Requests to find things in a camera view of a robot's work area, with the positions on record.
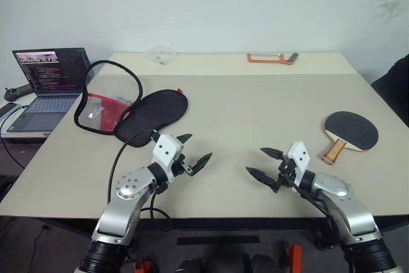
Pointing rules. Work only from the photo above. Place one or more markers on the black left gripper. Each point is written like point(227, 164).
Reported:
point(179, 164)

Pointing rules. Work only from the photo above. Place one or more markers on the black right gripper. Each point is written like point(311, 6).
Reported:
point(285, 175)

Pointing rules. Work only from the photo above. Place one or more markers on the black mesh racket bag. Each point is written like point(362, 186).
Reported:
point(156, 110)

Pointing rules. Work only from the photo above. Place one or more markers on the black rubber table tennis paddle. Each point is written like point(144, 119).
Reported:
point(351, 129)

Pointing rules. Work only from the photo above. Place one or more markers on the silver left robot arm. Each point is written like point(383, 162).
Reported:
point(128, 202)

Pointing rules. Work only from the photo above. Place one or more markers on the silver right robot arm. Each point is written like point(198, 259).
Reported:
point(345, 209)

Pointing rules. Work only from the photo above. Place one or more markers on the black tape strip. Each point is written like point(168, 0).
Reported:
point(217, 240)

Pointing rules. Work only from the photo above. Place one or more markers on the red orange clamp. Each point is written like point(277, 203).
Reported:
point(142, 266)
point(294, 257)

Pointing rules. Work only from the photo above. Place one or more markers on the clear crumpled plastic bag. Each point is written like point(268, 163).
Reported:
point(161, 54)

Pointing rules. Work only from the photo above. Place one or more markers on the dark chair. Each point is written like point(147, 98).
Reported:
point(394, 87)

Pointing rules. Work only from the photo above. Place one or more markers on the grey open laptop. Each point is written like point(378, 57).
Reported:
point(54, 71)

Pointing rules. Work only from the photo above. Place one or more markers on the black handheld remote controller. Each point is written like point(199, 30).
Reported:
point(14, 92)

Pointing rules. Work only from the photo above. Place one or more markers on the black smartphone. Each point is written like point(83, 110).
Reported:
point(8, 109)

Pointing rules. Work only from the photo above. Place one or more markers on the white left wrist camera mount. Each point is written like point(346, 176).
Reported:
point(166, 151)

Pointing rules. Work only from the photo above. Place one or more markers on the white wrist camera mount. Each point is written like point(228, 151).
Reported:
point(166, 151)
point(300, 158)

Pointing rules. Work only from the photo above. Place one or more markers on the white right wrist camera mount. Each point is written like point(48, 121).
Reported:
point(300, 158)

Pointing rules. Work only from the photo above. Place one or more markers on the black table frame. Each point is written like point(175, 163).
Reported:
point(223, 224)

